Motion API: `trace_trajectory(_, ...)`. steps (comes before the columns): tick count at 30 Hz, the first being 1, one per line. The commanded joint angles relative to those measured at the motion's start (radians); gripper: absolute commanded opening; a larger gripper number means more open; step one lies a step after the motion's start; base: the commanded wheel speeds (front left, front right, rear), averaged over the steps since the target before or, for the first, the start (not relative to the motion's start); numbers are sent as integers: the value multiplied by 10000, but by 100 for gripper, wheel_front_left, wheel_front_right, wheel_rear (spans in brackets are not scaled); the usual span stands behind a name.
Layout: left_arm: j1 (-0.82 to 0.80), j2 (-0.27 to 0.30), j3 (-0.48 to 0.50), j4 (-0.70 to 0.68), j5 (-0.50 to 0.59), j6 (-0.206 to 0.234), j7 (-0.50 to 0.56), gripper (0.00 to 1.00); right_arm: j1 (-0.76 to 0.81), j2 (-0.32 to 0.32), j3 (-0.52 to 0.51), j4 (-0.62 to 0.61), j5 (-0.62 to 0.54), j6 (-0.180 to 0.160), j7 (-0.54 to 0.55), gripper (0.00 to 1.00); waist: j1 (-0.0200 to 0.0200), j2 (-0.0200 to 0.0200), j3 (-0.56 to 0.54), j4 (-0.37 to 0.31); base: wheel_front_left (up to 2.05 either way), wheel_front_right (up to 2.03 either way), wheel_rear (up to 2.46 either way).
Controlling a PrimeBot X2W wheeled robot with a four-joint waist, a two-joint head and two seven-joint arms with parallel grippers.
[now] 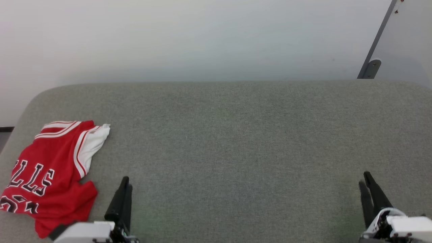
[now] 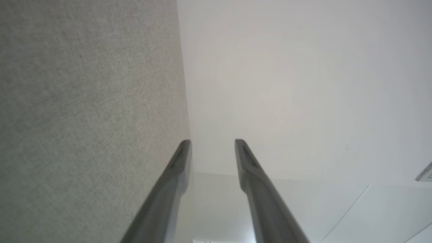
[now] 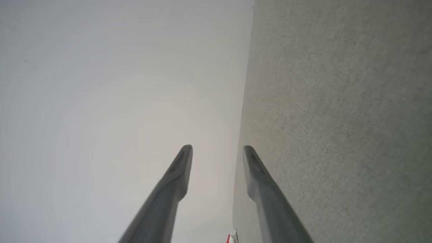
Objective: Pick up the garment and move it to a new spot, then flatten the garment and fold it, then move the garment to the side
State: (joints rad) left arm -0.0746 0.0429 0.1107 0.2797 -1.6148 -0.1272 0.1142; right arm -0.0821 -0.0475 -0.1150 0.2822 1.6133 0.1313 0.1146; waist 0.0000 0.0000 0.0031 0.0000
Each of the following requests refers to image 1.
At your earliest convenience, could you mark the grey fabric sofa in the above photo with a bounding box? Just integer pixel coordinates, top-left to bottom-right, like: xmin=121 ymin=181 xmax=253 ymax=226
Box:
xmin=0 ymin=80 xmax=432 ymax=243

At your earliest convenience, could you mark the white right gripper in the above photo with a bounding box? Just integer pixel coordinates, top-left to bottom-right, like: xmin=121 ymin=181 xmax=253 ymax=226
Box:
xmin=358 ymin=171 xmax=432 ymax=243

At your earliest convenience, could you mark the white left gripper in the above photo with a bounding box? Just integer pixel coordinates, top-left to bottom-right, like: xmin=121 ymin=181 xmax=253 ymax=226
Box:
xmin=49 ymin=176 xmax=139 ymax=243

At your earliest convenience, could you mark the grey metal frame bar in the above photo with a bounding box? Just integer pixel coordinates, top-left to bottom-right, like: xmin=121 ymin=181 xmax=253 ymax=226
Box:
xmin=357 ymin=0 xmax=399 ymax=79

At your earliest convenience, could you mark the white partition panel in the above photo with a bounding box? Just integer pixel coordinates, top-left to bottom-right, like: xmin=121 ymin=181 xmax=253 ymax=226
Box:
xmin=371 ymin=0 xmax=432 ymax=89

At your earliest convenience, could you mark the red basketball jersey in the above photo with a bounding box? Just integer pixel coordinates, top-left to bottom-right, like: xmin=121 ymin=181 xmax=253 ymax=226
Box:
xmin=0 ymin=120 xmax=111 ymax=239

